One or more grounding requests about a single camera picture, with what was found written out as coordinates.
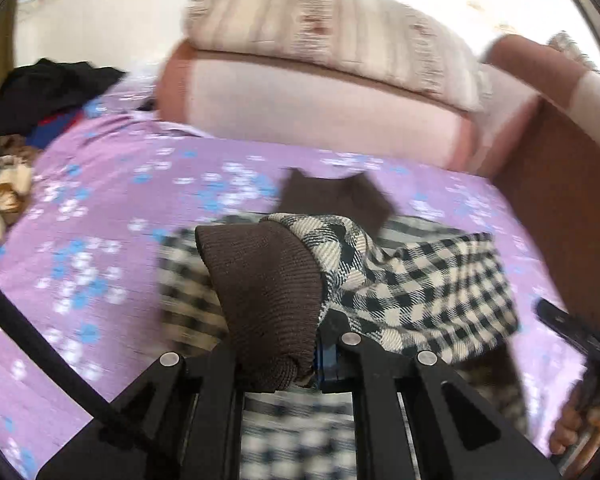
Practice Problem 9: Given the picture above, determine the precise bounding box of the person's right hand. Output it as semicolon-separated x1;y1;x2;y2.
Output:
548;382;600;469

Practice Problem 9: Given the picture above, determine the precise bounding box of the black cream checkered garment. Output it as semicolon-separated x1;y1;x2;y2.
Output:
158;169;528;479

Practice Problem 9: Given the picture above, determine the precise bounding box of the black clothes pile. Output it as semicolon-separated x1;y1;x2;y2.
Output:
0;58;125;136

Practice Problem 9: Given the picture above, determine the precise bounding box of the black cable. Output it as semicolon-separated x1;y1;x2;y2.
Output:
0;268;131;430

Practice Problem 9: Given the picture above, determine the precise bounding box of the brown wooden sofa side panel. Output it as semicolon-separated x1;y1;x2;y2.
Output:
495;103;600;318

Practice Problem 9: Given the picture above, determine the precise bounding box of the beige brown patterned garment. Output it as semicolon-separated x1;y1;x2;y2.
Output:
0;134;41;241

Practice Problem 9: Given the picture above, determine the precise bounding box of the striped beige bolster pillow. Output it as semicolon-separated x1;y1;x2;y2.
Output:
183;0;491;113

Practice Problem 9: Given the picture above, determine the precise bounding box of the purple floral bed sheet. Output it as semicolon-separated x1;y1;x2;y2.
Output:
0;77;589;480

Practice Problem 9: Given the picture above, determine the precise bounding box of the blue red garment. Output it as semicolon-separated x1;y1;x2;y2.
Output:
26;110;83;150

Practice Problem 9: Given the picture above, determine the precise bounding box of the pink brown sofa backrest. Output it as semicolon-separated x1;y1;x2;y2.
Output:
156;41;541;177

